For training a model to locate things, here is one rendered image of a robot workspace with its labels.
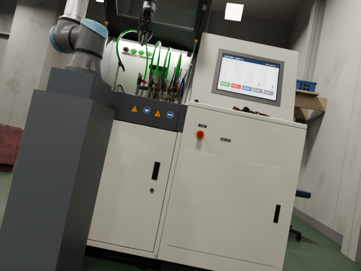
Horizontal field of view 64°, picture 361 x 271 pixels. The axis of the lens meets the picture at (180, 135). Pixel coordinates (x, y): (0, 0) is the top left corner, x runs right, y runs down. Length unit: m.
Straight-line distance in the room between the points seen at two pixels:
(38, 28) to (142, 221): 9.89
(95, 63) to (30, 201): 0.57
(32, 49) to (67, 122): 9.90
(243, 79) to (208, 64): 0.26
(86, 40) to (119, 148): 0.67
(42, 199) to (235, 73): 1.43
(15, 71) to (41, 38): 1.38
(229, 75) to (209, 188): 0.80
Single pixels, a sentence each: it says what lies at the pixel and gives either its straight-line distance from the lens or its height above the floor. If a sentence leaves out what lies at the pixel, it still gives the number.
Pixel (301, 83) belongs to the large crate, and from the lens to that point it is 5.28.
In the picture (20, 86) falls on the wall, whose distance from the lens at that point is 10.85.
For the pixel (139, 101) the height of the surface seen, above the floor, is 0.92.
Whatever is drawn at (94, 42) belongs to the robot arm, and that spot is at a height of 1.04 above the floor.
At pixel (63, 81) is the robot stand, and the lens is 1.20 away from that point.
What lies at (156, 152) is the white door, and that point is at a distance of 1.65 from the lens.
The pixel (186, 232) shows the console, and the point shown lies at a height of 0.25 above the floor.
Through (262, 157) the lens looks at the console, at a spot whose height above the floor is 0.74.
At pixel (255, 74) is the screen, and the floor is 1.30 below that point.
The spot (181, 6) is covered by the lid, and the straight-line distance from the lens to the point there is 2.15.
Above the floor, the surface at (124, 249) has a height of 0.09.
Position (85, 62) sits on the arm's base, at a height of 0.95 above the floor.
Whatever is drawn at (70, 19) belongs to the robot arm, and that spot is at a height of 1.13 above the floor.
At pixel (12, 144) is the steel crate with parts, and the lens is 4.25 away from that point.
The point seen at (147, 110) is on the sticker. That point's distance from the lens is 1.67.
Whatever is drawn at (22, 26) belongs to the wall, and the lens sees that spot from 11.49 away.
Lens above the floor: 0.67
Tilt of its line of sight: 4 degrees up
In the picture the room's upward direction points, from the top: 11 degrees clockwise
